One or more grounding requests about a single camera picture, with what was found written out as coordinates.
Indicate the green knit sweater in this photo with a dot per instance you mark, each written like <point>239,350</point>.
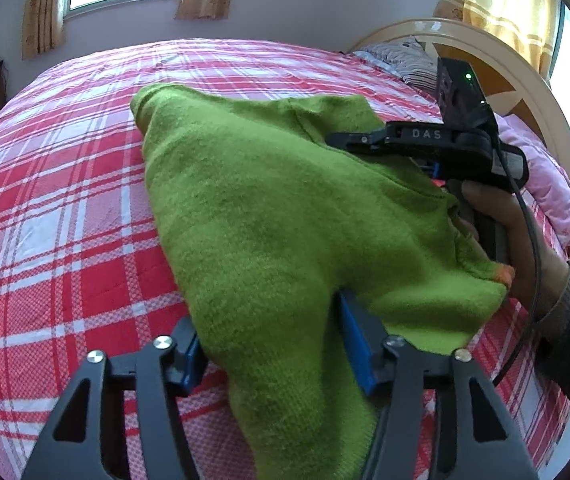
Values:
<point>265,210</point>

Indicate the red plaid bed sheet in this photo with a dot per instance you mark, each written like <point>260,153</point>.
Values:
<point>65,185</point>

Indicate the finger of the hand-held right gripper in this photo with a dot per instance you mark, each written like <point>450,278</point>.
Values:
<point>360,142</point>

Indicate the person's right hand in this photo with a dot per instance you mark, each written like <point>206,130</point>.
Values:
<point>525,260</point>

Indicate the striped pillow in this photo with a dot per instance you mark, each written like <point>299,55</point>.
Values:
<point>405,60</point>

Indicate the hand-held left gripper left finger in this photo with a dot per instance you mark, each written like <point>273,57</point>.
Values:
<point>192,365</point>

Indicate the pink quilt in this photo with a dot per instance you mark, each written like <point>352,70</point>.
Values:
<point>550,180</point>

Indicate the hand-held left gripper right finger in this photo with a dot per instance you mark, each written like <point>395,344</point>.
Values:
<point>355,342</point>

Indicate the cream wooden headboard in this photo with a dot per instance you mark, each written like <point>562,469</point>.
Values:
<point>530,95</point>

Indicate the yellow curtain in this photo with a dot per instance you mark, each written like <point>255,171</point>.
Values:
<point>505,5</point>

